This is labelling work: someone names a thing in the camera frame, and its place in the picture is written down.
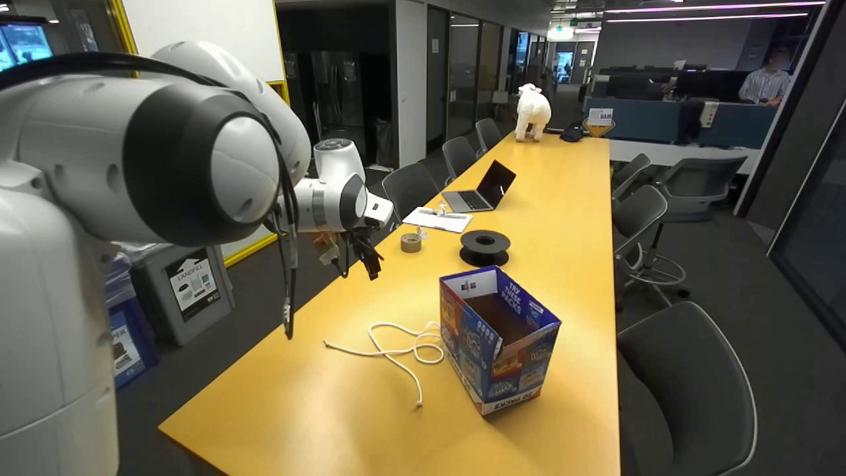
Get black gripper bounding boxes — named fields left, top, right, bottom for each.
left=339, top=219, right=388, bottom=283

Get white braided rope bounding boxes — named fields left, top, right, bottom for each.
left=320, top=317, right=450, bottom=412

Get blue printed cardboard box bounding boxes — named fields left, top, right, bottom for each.
left=435, top=266, right=562, bottom=419

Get grey box with label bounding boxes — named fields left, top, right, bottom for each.
left=130, top=244, right=238, bottom=350

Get white paper sheets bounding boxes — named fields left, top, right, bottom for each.
left=398, top=205, right=476, bottom=238

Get open grey laptop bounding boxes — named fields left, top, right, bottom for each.
left=438, top=160, right=520, bottom=217

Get white polar bear toy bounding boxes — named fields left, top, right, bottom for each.
left=509, top=83, right=556, bottom=147

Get blue storage bin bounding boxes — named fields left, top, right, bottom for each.
left=104, top=259, right=163, bottom=393

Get computer monitor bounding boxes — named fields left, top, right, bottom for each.
left=0, top=13, right=59, bottom=75

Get seated person in background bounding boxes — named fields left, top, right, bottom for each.
left=735, top=47, right=799, bottom=110

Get wrist mounted camera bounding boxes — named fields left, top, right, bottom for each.
left=363, top=194, right=397, bottom=229

